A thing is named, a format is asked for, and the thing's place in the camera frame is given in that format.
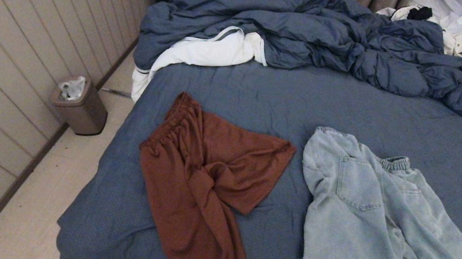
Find cream jacket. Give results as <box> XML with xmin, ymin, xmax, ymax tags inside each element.
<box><xmin>372</xmin><ymin>1</ymin><xmax>462</xmax><ymax>57</ymax></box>

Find brown trash bin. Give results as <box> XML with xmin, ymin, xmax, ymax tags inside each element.
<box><xmin>46</xmin><ymin>73</ymin><xmax>112</xmax><ymax>138</ymax></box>

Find white plastic bin bag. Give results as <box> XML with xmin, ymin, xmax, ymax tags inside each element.
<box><xmin>57</xmin><ymin>74</ymin><xmax>86</xmax><ymax>103</ymax></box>

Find dark blue crumpled duvet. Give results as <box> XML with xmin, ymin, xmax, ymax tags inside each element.
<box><xmin>131</xmin><ymin>0</ymin><xmax>462</xmax><ymax>119</ymax></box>

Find small black garment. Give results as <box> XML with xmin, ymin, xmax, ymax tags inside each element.
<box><xmin>407</xmin><ymin>4</ymin><xmax>434</xmax><ymax>22</ymax></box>

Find rust brown shorts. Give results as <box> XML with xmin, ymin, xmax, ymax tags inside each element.
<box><xmin>123</xmin><ymin>87</ymin><xmax>303</xmax><ymax>259</ymax></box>

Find light blue denim jeans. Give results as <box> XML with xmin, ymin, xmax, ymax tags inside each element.
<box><xmin>288</xmin><ymin>123</ymin><xmax>462</xmax><ymax>259</ymax></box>

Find blue bed sheet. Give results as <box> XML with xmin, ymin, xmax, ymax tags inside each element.
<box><xmin>51</xmin><ymin>32</ymin><xmax>462</xmax><ymax>259</ymax></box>

